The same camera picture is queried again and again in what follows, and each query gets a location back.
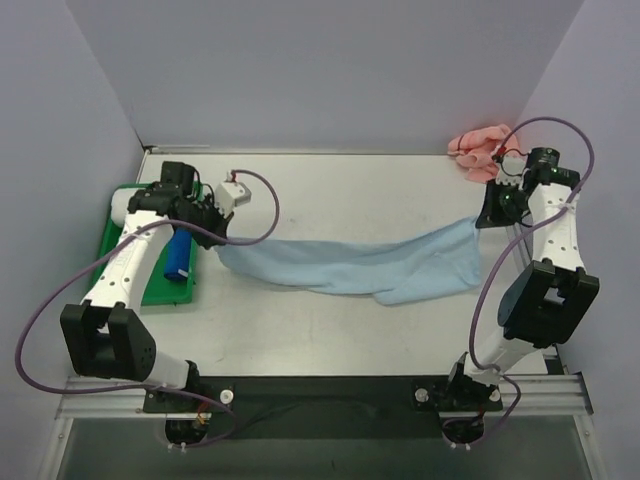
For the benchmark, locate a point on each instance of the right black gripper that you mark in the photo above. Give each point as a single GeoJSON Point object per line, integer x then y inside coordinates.
{"type": "Point", "coordinates": [491, 211]}

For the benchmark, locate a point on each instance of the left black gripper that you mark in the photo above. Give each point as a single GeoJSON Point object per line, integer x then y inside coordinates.
{"type": "Point", "coordinates": [208, 228]}

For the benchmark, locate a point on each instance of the light blue towel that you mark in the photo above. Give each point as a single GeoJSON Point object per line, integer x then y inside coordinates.
{"type": "Point", "coordinates": [436, 264]}

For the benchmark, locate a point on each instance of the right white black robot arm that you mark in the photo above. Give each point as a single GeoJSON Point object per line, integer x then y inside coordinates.
{"type": "Point", "coordinates": [549, 298]}

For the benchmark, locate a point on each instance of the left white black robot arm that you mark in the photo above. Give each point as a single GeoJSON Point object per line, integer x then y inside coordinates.
{"type": "Point", "coordinates": [104, 334]}

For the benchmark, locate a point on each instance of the rolled dark blue towel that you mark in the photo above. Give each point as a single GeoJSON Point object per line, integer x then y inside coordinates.
{"type": "Point", "coordinates": [177, 264]}

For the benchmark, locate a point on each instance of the crumpled pink towel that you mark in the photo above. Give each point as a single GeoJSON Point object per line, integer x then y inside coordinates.
{"type": "Point", "coordinates": [473, 150]}

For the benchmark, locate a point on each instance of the rolled white towel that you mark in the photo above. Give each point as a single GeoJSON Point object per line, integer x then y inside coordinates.
{"type": "Point", "coordinates": [119, 205]}

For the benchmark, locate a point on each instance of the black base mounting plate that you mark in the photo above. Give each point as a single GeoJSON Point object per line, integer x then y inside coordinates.
{"type": "Point", "coordinates": [320, 408]}

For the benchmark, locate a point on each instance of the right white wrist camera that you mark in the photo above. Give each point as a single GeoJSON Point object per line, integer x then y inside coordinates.
{"type": "Point", "coordinates": [510, 170]}

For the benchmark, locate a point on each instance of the aluminium front rail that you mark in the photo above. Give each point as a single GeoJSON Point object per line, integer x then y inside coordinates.
{"type": "Point", "coordinates": [541, 395]}

